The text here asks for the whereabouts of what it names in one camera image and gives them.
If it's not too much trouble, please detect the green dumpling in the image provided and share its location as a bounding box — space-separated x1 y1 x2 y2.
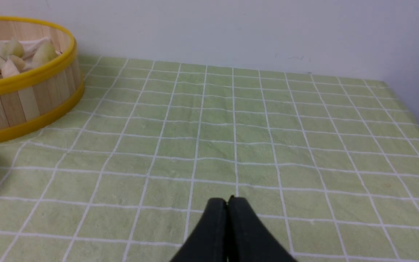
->
31 42 58 68
4 39 25 58

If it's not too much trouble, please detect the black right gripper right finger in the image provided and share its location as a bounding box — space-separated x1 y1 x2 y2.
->
227 196 296 262

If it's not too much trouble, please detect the white steamer liner cloth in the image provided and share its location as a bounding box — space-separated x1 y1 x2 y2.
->
0 37 61 76

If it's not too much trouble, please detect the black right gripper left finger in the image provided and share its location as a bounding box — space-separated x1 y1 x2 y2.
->
171 198 227 262

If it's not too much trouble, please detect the green dumpling top right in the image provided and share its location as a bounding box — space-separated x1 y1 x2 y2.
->
31 42 58 68

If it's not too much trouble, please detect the cream white dumpling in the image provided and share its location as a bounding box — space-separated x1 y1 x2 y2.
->
1 58 20 79

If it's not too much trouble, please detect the green checkered tablecloth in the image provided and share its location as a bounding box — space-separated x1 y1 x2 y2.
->
0 55 419 262

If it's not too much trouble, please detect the green dumpling top centre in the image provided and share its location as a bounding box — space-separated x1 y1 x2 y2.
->
4 39 25 58

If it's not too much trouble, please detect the bamboo steamer basket yellow rim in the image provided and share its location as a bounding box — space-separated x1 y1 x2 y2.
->
0 16 84 143

